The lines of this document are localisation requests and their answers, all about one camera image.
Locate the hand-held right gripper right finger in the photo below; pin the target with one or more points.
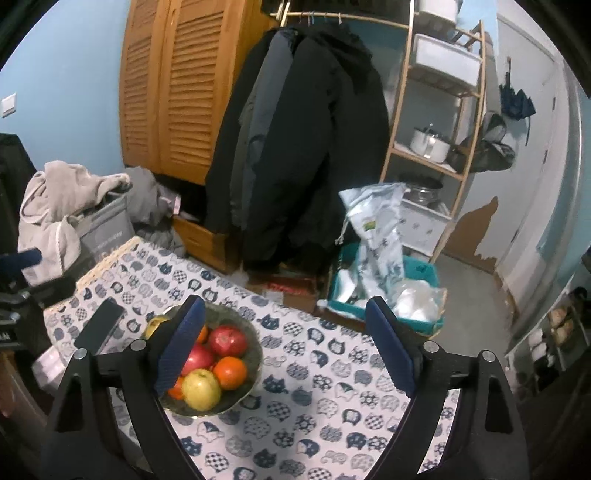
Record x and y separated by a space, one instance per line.
392 346

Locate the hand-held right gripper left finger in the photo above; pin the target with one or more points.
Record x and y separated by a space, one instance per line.
180 346

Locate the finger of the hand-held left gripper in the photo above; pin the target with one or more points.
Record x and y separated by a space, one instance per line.
18 263
51 290

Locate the red apple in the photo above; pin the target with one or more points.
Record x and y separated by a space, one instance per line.
227 340
198 360

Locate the large orange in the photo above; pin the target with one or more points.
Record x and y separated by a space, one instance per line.
203 333

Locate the small yellow apple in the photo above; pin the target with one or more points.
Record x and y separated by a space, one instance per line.
154 326

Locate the small orange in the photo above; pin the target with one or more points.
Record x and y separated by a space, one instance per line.
176 393

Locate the large yellow apple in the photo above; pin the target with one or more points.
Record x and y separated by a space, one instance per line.
201 390

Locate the medium orange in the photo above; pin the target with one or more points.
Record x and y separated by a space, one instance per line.
230 373

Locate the green patterned plate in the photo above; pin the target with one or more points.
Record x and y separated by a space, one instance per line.
244 332

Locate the clear plastic bag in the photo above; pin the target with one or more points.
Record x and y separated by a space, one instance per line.
415 300

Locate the small white packet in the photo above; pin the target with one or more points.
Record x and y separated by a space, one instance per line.
48 367

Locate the black smartphone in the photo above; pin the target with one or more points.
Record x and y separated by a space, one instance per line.
99 325

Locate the teal cardboard box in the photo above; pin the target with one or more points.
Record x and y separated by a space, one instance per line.
420 270

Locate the grey laundry basket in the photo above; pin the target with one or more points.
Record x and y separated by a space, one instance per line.
106 230

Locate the cat print tablecloth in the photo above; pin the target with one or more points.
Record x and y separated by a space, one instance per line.
300 369

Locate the white and blue rice bag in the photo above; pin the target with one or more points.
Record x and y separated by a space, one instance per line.
383 240

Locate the flat cardboard box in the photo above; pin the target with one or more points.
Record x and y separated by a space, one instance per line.
291 286

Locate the white patterned storage box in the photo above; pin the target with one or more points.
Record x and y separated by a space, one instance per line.
422 226

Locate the grey clothing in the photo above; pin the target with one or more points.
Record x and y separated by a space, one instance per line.
143 194

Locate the white shoe rack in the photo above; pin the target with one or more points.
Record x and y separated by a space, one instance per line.
545 353

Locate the steel pot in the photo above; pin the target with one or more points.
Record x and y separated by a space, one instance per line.
425 194

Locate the group of assorted shoes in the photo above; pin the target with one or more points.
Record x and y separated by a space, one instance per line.
561 318

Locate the wooden shelf rack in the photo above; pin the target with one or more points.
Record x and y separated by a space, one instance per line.
429 165

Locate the white pot with lid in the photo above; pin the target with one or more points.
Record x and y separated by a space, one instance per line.
429 145

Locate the grey jacket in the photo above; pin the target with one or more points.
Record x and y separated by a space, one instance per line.
258 152

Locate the white door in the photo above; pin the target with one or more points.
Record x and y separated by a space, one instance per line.
531 184

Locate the dark hanging bag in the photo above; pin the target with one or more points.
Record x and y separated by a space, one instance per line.
489 152

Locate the black hooded coat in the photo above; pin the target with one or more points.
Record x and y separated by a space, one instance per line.
323 138

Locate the wooden louvered wardrobe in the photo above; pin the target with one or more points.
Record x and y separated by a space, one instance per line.
184 92

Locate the dark folded umbrella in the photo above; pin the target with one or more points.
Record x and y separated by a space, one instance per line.
515 104

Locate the white plastic bin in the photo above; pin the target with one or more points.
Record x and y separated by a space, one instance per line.
443 57

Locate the white round container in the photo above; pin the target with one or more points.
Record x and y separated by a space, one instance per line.
438 9

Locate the white wall switch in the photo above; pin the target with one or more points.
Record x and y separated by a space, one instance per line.
8 105

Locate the wooden clothes rail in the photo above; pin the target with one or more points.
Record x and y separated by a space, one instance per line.
369 19

